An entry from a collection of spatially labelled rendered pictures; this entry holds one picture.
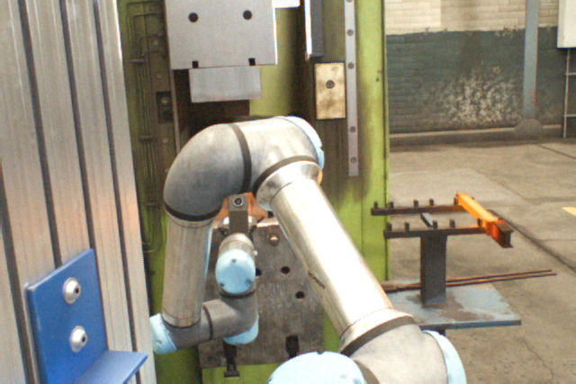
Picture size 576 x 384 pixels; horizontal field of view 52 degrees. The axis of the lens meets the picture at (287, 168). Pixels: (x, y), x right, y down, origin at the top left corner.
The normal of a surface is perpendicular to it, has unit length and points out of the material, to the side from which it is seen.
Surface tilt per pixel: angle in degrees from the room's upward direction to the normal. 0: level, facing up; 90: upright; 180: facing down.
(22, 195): 90
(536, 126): 90
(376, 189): 90
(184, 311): 115
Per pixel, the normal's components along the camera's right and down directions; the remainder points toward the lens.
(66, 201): 0.98, 0.00
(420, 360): 0.31, -0.70
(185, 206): -0.17, 0.49
